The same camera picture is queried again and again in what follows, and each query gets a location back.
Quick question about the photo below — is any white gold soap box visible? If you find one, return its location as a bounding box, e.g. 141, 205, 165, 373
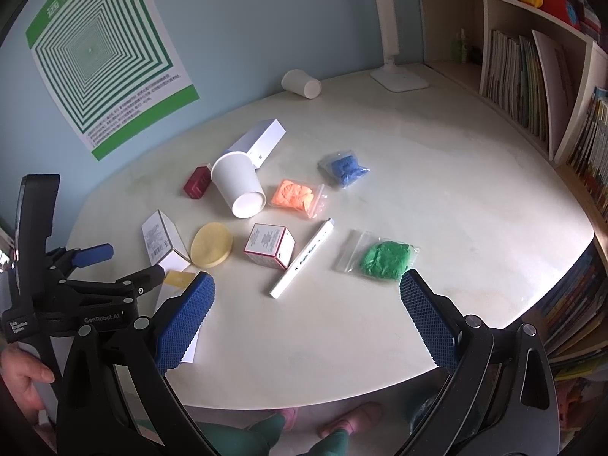
152, 250, 204, 366

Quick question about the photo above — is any round yellow sponge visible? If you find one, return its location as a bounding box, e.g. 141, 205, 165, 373
190, 222, 234, 269

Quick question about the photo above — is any bag of green clay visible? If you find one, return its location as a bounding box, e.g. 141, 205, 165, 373
334, 231, 420, 281

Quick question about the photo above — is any bag of blue clay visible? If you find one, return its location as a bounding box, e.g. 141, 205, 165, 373
318, 150, 370, 188

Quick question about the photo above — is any person's left hand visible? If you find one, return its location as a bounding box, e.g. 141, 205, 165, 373
1, 345, 55, 425

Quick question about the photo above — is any white printed carton box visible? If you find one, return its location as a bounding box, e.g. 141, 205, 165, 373
141, 210, 191, 272

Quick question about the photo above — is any small dark red box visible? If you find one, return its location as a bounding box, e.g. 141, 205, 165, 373
182, 165, 211, 200

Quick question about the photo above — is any pink slipper right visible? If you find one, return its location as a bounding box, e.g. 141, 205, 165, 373
317, 402, 383, 439

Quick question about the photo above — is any pink slipper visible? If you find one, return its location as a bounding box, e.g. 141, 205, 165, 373
317, 402, 383, 439
278, 408, 298, 432

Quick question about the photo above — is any white box with red trim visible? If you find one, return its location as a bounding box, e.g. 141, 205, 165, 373
243, 223, 296, 271

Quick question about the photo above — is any large white paper cup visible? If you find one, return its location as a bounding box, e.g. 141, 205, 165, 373
210, 151, 267, 219

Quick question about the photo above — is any slim white tube box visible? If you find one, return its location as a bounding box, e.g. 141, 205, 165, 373
270, 218, 335, 299

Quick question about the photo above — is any pink slipper left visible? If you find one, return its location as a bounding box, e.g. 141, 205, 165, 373
278, 408, 298, 432

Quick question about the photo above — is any bag of orange clay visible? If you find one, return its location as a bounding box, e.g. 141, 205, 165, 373
270, 179, 328, 219

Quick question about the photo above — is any long white carton box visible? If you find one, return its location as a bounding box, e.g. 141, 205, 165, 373
227, 119, 285, 170

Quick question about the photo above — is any green white eye chart poster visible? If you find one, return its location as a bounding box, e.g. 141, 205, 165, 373
26, 0, 199, 160

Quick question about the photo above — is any white desk lamp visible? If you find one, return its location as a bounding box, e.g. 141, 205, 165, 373
370, 0, 429, 94

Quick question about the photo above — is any white paper cup lying far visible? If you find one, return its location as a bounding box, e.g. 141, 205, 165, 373
281, 69, 323, 100

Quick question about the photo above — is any wooden bookshelf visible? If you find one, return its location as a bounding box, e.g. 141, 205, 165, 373
420, 0, 607, 435

